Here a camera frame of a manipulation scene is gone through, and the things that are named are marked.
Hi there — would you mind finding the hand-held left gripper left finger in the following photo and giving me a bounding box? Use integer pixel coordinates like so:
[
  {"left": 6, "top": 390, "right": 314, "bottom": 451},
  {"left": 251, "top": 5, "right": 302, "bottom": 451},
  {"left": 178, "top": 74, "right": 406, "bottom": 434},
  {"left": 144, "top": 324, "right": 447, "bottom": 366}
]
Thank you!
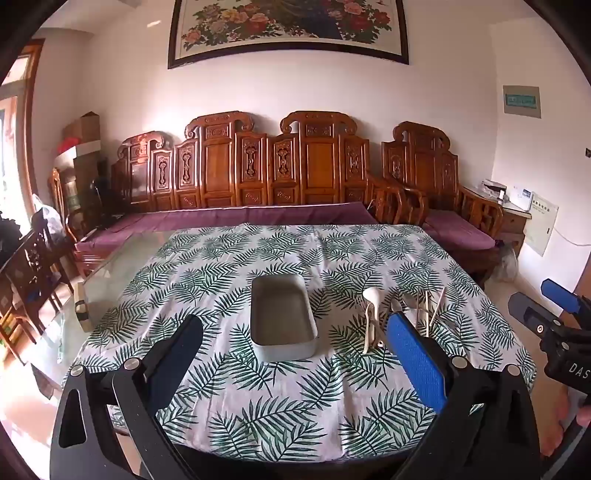
[{"left": 50, "top": 315, "right": 204, "bottom": 480}]

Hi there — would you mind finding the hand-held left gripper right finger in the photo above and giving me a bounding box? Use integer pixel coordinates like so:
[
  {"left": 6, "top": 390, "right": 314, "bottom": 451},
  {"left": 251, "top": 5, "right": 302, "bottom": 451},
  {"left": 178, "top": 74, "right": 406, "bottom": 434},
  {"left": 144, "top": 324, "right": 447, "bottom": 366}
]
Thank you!
[{"left": 387, "top": 310, "right": 541, "bottom": 480}]

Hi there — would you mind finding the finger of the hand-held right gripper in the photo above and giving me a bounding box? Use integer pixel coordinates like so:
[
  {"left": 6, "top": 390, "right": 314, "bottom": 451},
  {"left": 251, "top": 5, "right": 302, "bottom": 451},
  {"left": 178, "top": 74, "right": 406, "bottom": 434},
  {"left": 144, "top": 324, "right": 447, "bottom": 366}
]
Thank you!
[
  {"left": 541, "top": 279, "right": 583, "bottom": 315},
  {"left": 508, "top": 292, "right": 561, "bottom": 332}
]

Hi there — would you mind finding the grey rectangular tray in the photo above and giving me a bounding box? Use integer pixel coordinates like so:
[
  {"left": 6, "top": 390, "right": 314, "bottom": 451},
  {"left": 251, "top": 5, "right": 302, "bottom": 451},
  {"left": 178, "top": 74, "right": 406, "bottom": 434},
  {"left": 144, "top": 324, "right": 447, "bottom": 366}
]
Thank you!
[{"left": 250, "top": 274, "right": 319, "bottom": 363}]

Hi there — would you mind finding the person's right hand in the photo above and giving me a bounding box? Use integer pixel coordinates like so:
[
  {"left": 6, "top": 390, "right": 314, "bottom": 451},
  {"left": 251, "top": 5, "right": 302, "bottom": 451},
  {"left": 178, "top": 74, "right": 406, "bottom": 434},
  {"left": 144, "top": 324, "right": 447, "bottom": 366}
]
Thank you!
[{"left": 539, "top": 383, "right": 591, "bottom": 457}]

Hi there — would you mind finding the metal fork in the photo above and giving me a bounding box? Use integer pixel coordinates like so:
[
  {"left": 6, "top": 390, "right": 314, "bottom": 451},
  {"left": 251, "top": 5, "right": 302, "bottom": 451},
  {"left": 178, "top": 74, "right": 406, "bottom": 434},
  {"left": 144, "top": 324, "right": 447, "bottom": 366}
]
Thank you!
[{"left": 390, "top": 296, "right": 419, "bottom": 321}]

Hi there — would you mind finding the white plastic bag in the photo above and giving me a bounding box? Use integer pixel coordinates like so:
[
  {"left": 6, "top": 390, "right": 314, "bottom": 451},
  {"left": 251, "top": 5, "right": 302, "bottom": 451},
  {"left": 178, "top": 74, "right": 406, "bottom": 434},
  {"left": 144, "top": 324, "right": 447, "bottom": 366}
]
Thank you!
[{"left": 495, "top": 244, "right": 520, "bottom": 283}]

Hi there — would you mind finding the white plastic spoon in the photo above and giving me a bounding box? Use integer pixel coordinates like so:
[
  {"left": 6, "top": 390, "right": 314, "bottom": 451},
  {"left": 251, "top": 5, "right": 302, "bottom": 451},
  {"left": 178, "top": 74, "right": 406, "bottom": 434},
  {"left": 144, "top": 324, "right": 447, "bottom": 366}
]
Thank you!
[{"left": 362, "top": 287, "right": 384, "bottom": 355}]

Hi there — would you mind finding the white electrical panel door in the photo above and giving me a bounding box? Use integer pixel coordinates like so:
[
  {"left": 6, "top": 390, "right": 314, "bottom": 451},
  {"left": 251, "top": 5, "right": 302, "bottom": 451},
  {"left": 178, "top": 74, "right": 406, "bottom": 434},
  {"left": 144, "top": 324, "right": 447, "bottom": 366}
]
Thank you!
[{"left": 524, "top": 191, "right": 560, "bottom": 257}]

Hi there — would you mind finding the wooden side table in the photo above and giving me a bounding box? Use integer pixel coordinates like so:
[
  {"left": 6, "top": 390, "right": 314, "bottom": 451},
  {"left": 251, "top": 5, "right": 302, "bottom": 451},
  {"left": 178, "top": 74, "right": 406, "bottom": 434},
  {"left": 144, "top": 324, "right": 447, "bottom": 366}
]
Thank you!
[{"left": 462, "top": 185, "right": 533, "bottom": 258}]

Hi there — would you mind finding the leaf print tablecloth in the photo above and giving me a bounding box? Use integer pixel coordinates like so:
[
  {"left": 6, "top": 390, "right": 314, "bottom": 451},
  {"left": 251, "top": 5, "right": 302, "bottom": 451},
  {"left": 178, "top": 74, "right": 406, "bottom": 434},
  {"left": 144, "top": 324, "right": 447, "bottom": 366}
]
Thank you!
[{"left": 74, "top": 223, "right": 539, "bottom": 462}]

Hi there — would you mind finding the purple armchair cushion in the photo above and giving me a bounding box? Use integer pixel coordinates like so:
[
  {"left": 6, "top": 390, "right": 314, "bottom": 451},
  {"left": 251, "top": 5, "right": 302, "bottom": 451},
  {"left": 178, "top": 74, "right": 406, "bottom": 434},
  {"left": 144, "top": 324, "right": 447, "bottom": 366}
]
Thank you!
[{"left": 422, "top": 210, "right": 498, "bottom": 251}]

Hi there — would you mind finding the wooden block black band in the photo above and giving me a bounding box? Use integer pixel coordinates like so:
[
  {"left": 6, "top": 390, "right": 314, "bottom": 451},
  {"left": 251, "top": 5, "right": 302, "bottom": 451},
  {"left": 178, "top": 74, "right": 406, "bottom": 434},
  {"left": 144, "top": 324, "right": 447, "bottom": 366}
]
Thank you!
[{"left": 75, "top": 281, "right": 94, "bottom": 332}]

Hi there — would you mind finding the dark wooden chair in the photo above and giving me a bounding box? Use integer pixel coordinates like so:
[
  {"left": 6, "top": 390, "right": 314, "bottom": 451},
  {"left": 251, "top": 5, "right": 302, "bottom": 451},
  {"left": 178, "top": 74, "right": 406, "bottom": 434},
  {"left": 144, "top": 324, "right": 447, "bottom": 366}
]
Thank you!
[{"left": 0, "top": 226, "right": 75, "bottom": 366}]

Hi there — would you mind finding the carved wooden armchair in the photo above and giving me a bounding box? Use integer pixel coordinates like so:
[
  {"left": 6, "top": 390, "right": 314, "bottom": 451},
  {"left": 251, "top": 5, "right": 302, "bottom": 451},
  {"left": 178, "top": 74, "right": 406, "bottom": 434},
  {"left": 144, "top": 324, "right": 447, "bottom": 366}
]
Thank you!
[{"left": 381, "top": 121, "right": 506, "bottom": 282}]

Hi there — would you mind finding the carved wooden sofa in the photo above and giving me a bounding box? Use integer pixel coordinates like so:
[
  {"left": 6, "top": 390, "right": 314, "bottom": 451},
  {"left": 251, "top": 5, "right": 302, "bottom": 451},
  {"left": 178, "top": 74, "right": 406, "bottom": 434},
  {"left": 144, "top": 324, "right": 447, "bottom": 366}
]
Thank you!
[{"left": 69, "top": 110, "right": 407, "bottom": 278}]

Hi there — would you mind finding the cardboard box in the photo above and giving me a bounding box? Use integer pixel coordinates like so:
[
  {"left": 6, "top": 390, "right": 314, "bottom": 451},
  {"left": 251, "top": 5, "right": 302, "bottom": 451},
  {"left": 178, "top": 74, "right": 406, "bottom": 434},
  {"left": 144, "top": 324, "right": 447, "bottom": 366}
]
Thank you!
[{"left": 62, "top": 112, "right": 101, "bottom": 154}]

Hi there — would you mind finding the framed flower painting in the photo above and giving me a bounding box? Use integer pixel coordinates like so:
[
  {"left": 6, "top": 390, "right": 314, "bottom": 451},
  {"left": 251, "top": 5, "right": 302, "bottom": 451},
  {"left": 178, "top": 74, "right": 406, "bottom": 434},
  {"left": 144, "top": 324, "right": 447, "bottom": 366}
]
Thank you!
[{"left": 167, "top": 0, "right": 411, "bottom": 70}]

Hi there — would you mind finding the grey wall panel box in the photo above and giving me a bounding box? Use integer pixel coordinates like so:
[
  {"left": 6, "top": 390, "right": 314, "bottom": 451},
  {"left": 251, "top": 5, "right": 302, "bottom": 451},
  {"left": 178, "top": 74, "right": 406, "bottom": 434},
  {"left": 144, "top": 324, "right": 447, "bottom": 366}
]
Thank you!
[{"left": 502, "top": 84, "right": 542, "bottom": 120}]

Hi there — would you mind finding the wooden window frame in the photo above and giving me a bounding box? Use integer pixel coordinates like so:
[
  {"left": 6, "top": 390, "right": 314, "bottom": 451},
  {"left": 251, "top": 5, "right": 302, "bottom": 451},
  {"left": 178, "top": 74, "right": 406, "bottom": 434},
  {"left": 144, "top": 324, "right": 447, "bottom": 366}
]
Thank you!
[{"left": 0, "top": 38, "right": 46, "bottom": 210}]

